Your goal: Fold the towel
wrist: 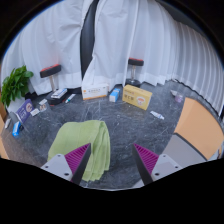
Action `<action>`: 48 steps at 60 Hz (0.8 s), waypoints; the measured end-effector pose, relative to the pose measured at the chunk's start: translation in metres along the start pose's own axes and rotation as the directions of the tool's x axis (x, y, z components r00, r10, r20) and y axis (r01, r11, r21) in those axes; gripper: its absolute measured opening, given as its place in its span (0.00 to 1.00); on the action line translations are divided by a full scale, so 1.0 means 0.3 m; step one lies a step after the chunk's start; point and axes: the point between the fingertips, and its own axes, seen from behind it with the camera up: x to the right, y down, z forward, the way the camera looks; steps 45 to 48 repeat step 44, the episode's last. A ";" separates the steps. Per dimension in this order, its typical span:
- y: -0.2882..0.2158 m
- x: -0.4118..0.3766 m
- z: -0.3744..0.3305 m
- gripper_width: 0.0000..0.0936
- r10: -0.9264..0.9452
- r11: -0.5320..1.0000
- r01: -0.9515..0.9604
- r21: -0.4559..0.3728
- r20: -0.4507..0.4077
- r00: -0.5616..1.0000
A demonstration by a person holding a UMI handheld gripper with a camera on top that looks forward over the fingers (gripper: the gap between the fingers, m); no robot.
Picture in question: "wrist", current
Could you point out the purple printed box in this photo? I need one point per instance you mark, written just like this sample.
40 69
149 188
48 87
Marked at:
25 110

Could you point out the clear packet with print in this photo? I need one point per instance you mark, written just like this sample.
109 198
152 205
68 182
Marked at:
42 107

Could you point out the white blue tube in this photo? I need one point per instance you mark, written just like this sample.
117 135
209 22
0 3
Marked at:
70 98

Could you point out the green potted plant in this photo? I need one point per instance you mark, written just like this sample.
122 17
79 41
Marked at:
16 85

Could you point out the black stool with red rim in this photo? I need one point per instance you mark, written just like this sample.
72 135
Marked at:
136 62
50 70

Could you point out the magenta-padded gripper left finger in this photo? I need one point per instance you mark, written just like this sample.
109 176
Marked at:
61 166

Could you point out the white blue flat box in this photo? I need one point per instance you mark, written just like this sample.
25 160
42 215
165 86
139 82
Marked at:
59 93

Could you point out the small white tube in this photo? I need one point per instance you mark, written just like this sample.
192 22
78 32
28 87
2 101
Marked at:
157 115

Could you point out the white curtain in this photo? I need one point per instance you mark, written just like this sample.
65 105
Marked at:
50 40
150 36

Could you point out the light green towel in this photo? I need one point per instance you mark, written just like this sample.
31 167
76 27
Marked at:
83 136

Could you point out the white flat packet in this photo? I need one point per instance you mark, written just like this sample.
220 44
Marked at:
7 123

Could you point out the yellow printed box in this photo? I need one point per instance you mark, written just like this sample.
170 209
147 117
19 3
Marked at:
137 96

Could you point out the small purple cup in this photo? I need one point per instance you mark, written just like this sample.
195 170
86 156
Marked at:
179 98

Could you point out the white printed card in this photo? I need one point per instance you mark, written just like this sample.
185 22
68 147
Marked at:
43 101
35 112

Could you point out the white box with orange print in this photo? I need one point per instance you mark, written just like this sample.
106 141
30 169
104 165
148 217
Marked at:
95 91

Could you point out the small blue white box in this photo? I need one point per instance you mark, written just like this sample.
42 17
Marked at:
114 95

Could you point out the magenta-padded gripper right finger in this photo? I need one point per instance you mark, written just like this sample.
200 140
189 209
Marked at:
163 166

